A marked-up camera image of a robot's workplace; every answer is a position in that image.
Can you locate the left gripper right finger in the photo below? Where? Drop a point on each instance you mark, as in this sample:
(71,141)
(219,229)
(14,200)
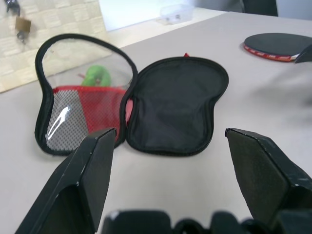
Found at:
(263,175)

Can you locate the brass padlock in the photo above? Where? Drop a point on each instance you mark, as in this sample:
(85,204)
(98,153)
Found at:
(23,25)

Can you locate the table tennis paddle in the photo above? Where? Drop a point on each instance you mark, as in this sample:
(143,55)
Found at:
(273,42)

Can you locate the red and black mesh pouch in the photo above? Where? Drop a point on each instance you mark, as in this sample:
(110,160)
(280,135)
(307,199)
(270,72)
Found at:
(170,97)

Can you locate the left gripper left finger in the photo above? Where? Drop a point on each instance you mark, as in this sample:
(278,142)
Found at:
(80,180)

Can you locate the cream woven storage box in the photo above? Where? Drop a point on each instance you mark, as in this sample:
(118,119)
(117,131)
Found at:
(68,19)

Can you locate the metal box latch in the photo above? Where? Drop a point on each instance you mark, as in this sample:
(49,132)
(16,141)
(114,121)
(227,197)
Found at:
(12,5)

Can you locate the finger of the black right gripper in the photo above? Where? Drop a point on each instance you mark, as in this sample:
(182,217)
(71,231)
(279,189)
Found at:
(306,56)

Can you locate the green plastic toy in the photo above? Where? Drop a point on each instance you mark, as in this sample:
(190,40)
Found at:
(95,74)

